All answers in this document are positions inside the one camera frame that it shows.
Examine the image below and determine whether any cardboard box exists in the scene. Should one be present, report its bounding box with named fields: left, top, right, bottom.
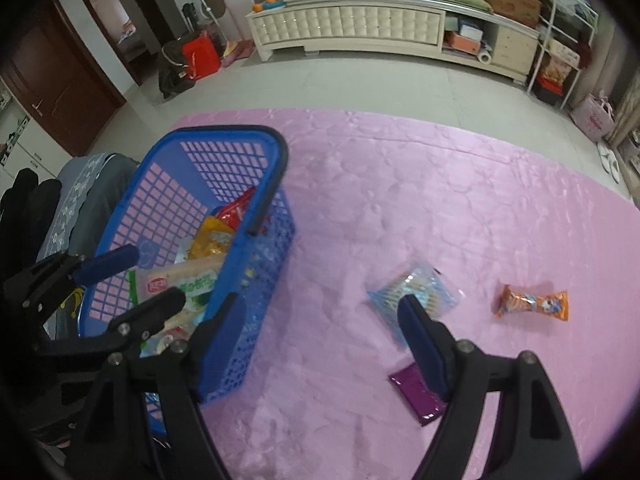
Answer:
left=480, top=0, right=543, bottom=28

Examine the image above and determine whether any orange cartoon snack packet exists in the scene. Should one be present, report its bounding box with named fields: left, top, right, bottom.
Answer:
left=495, top=284, right=570, bottom=322

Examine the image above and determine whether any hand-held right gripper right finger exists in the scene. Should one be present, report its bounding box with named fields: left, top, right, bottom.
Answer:
left=397, top=294, right=583, bottom=480

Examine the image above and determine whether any black crate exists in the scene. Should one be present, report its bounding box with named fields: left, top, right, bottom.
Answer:
left=532, top=77, right=563, bottom=106

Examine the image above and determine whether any pink flat box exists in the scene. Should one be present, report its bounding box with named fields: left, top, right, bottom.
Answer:
left=222, top=37, right=256, bottom=68

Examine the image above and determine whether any grey patterned cloth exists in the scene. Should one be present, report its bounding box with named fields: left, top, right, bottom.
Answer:
left=37, top=152, right=141, bottom=261

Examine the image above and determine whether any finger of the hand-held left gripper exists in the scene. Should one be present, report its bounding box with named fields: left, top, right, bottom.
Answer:
left=2, top=244, right=140, bottom=312
left=37, top=287, right=187, bottom=367

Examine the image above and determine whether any dark cloth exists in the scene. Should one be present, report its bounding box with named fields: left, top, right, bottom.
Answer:
left=0, top=167, right=63, bottom=273

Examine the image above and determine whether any brown wooden door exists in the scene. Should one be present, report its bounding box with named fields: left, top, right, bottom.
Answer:
left=0, top=0, right=126, bottom=158

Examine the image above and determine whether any cream tufted tv cabinet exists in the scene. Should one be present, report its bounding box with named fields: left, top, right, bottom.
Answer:
left=245, top=0, right=543, bottom=86

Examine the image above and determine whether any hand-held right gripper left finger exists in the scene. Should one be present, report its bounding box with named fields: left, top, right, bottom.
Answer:
left=65, top=292, right=248, bottom=480

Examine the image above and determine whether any yellow orange snack packet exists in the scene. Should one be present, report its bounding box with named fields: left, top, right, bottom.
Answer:
left=187, top=215, right=236, bottom=261

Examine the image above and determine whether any orange box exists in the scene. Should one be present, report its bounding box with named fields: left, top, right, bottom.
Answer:
left=445, top=30, right=483, bottom=53

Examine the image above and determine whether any pink bag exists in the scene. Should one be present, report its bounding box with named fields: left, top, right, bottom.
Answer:
left=570, top=90, right=617, bottom=143

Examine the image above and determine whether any clear cartoon face packet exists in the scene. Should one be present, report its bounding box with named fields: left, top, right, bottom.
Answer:
left=142, top=327, right=193, bottom=358

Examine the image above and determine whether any clear silvery blue packet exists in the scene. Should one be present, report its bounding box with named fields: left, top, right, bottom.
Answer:
left=366, top=261, right=459, bottom=351

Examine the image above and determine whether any white metal shelf rack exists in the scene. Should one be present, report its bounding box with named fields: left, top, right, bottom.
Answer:
left=525, top=0, right=601, bottom=111

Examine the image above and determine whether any purple packet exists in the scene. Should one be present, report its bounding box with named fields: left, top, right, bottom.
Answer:
left=389, top=362, right=447, bottom=427

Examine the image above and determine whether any red noodle packet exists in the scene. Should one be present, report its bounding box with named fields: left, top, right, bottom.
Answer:
left=217, top=187, right=258, bottom=233

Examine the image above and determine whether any white green cracker packet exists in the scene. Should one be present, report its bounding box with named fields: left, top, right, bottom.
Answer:
left=127, top=254, right=227, bottom=336

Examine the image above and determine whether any blue plastic basket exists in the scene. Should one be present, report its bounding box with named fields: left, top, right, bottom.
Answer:
left=77, top=125, right=296, bottom=436

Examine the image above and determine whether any red bag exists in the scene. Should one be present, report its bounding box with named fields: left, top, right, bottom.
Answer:
left=182, top=30, right=223, bottom=81

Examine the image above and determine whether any black bag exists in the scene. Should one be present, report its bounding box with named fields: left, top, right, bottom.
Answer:
left=159, top=37, right=201, bottom=98

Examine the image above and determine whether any pink mat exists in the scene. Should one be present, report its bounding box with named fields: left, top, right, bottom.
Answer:
left=145, top=107, right=640, bottom=480

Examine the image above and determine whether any green folded cloth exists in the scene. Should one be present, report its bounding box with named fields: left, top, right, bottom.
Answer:
left=432, top=0, right=493, bottom=13

